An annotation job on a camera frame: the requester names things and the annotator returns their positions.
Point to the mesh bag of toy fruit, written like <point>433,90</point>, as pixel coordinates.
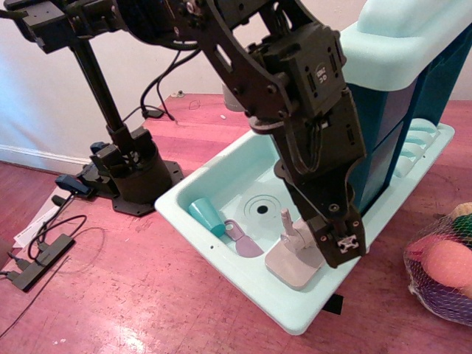
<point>438,262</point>

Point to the black usb hub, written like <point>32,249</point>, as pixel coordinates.
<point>48,257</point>

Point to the purple toy spatula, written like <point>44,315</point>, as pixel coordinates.
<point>244,245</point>

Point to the teal toy kitchen cabinet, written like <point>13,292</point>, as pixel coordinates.
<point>403,61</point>

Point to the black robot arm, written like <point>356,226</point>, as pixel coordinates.
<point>283,66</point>

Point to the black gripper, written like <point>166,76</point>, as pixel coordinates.
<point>317,155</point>

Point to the black power adapter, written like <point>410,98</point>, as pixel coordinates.
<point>152,113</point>

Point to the grey toy faucet lever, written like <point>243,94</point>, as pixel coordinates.
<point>287,223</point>

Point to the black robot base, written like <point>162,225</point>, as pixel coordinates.
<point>130,171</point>

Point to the mint toy sink counter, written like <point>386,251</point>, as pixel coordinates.
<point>241,185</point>

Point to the teal plastic cup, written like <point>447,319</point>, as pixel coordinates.
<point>204,212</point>

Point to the blue clamp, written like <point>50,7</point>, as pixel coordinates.
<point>74,186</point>

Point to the white paper sheet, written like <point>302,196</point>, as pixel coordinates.
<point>49,208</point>

